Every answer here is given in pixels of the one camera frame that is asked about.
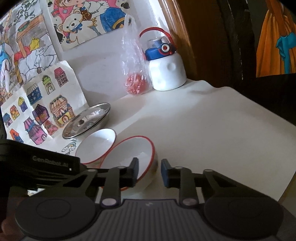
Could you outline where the white bowl red rim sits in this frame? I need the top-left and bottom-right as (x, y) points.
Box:
(100, 136), (158, 197)
(75, 128), (116, 168)

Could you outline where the person's left hand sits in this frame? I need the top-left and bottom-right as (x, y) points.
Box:
(1, 199), (23, 241)

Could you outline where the colourful houses drawing paper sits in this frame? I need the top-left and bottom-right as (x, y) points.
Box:
(1, 61), (89, 152)

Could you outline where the clear plastic bag red item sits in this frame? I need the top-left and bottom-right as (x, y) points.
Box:
(121, 14), (152, 95)

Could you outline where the white blue water bottle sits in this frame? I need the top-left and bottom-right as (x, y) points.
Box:
(140, 27), (187, 91)

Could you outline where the large crayon drawing poster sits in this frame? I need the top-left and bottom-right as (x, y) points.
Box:
(1, 1), (58, 104)

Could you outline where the wooden framed painting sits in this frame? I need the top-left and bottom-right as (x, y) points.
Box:
(159, 1), (295, 87)

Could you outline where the girl with teddy drawing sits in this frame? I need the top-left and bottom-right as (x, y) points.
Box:
(40, 0), (131, 52)

